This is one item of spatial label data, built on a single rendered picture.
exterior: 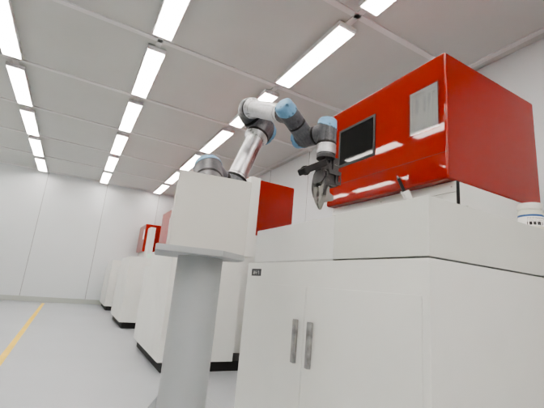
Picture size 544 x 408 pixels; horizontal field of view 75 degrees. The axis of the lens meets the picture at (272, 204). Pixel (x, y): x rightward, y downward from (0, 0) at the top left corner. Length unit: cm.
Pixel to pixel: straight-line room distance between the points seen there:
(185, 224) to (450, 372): 87
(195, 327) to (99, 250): 785
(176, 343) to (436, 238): 85
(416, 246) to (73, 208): 855
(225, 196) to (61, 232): 786
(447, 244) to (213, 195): 77
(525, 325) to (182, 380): 101
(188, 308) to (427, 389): 73
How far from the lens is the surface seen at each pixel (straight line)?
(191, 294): 125
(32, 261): 903
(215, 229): 128
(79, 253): 901
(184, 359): 127
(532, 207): 142
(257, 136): 172
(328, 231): 118
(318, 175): 134
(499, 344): 112
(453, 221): 99
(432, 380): 91
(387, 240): 99
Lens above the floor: 72
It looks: 13 degrees up
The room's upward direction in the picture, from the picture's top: 5 degrees clockwise
